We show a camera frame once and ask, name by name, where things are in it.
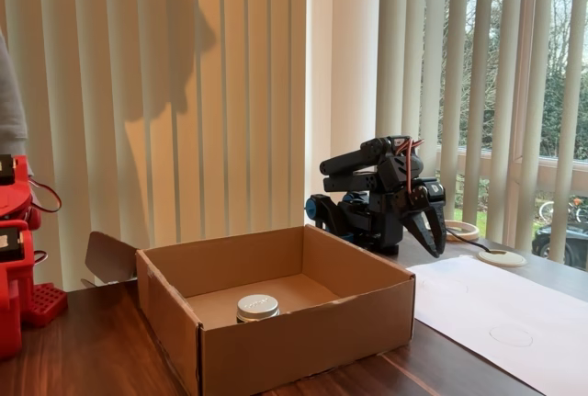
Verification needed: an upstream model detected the white round coaster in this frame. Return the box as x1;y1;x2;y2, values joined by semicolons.
477;248;528;268

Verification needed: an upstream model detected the black blue table clamp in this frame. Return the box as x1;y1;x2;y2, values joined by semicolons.
305;193;355;243

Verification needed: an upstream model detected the parked bicycle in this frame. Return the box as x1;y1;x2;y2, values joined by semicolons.
537;197;588;225

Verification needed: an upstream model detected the red leader robot arm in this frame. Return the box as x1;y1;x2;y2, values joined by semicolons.
0;153;69;360

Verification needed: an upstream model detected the black parked car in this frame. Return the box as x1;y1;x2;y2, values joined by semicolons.
531;223;588;271

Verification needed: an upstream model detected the white tape roll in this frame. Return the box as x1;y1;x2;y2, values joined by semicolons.
443;220;481;243

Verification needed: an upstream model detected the thin black cable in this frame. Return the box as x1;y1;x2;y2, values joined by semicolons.
445;226;492;255

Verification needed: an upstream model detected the labelled jar with silver lid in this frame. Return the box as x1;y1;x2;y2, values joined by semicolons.
235;293;280;324

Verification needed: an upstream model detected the cream vertical blind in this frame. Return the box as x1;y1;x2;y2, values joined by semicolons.
376;0;588;273
0;0;308;291

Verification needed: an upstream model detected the open brown cardboard box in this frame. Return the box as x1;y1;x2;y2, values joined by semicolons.
85;224;417;396

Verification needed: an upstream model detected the white paper sheet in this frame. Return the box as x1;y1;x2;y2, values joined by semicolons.
406;254;588;396

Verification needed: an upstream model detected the grey sleeved forearm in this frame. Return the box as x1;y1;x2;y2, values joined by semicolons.
0;30;28;156

